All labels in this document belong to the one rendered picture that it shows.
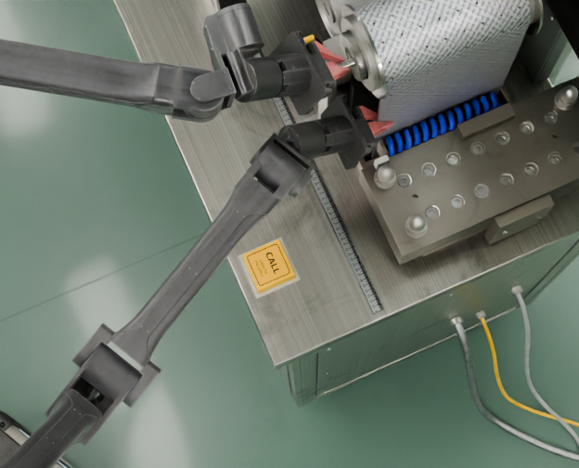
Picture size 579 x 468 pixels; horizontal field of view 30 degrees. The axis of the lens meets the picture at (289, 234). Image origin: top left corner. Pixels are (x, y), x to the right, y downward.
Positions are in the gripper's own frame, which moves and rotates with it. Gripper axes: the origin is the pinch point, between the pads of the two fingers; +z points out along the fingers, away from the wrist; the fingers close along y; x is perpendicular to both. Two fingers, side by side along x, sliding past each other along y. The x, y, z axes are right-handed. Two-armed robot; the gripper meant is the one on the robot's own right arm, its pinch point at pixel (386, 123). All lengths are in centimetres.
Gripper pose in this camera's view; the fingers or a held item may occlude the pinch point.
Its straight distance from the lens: 175.1
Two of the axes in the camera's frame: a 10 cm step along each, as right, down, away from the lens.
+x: 4.3, -4.2, -8.0
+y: 4.1, 8.8, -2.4
